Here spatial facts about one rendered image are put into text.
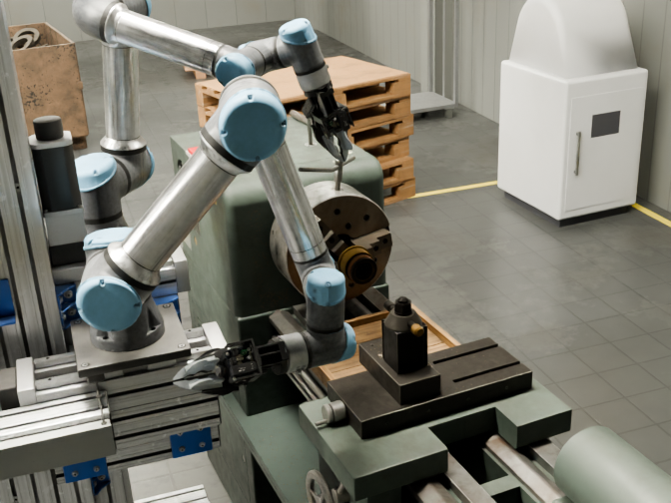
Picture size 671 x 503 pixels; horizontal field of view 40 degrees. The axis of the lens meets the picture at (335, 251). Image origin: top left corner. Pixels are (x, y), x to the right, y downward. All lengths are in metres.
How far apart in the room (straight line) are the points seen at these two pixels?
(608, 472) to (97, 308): 0.92
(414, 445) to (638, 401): 2.03
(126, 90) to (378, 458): 1.09
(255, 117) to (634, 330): 3.06
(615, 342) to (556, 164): 1.39
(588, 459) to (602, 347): 2.65
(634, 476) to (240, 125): 0.86
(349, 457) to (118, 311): 0.57
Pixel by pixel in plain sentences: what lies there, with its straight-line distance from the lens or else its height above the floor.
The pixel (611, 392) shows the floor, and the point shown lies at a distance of 3.90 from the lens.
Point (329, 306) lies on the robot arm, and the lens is 1.74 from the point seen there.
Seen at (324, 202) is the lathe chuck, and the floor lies 1.23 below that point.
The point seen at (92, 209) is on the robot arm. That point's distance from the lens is 2.30.
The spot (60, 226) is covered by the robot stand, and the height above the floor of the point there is 1.34.
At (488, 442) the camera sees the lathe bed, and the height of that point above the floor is 0.86.
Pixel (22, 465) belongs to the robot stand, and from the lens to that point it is 1.86.
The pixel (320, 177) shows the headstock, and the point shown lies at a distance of 2.54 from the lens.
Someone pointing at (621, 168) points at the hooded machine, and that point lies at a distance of 5.53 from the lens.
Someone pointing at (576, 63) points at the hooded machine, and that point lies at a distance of 5.24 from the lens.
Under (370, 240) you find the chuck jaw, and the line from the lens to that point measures 2.43.
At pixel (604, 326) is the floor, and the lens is 4.39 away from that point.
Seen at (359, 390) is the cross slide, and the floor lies 0.97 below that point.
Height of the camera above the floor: 2.06
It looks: 24 degrees down
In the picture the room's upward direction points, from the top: 3 degrees counter-clockwise
